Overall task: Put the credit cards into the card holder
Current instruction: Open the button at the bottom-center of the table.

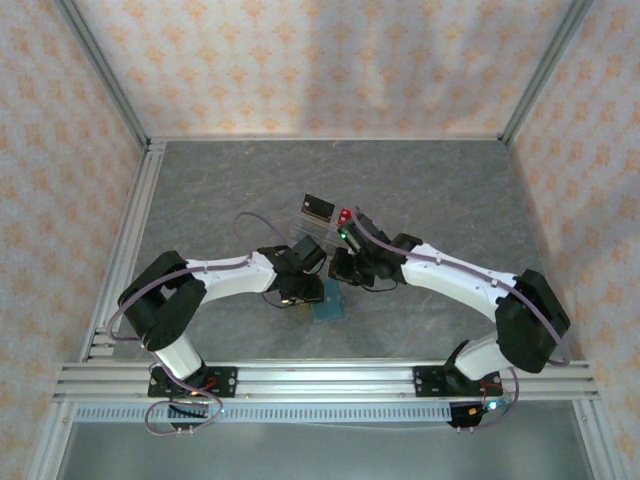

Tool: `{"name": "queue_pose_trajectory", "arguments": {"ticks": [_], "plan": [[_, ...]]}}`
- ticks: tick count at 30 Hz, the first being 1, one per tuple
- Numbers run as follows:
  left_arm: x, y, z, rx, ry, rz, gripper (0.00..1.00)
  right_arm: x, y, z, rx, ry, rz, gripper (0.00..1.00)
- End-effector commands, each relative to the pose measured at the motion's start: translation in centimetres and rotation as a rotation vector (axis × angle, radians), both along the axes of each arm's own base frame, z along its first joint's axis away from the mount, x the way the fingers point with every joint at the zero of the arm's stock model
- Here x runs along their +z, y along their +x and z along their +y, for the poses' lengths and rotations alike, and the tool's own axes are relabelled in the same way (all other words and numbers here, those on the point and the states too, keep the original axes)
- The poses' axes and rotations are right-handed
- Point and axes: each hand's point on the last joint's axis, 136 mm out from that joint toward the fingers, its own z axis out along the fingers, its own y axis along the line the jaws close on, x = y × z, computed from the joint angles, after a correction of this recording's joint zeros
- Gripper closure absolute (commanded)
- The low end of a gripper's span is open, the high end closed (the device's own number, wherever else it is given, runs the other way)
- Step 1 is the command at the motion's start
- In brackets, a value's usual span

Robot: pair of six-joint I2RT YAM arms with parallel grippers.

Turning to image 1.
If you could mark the blue card holder wallet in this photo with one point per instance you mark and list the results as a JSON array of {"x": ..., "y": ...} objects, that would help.
[{"x": 330, "y": 310}]

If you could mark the clear acrylic card stand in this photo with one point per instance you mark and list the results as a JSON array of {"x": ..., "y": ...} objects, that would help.
[{"x": 315, "y": 232}]

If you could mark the red credit card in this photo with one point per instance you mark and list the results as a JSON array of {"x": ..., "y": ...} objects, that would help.
[{"x": 344, "y": 216}]

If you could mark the black credit card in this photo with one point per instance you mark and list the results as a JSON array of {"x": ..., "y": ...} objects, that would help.
[{"x": 318, "y": 208}]

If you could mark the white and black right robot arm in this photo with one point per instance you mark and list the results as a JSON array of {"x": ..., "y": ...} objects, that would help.
[{"x": 450, "y": 285}]

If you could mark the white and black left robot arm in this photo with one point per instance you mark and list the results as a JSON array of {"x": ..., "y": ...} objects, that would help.
[{"x": 225, "y": 277}]

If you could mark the black base controller board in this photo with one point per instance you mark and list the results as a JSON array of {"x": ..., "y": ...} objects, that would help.
[
  {"x": 187, "y": 411},
  {"x": 465, "y": 417}
]

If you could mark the grey sheet metal panel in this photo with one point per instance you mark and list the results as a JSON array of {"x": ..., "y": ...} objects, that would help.
[{"x": 325, "y": 455}]

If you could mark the wide aluminium frame rail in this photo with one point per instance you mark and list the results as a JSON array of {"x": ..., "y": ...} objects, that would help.
[{"x": 325, "y": 380}]

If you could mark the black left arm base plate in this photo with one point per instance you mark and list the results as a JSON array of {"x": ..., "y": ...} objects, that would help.
[{"x": 227, "y": 382}]

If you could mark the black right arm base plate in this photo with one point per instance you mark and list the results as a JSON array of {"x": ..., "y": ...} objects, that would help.
[{"x": 425, "y": 382}]

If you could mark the thin aluminium table edge rail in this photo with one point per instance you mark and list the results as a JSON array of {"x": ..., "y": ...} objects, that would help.
[{"x": 325, "y": 137}]

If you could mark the aluminium side frame rail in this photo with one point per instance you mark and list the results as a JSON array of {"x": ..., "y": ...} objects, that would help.
[{"x": 142, "y": 210}]

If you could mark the aluminium frame post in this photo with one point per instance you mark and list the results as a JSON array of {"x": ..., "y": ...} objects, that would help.
[
  {"x": 100, "y": 62},
  {"x": 545, "y": 67}
]

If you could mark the aluminium frame leg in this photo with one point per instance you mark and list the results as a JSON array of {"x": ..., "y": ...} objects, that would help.
[
  {"x": 593, "y": 440},
  {"x": 50, "y": 445}
]

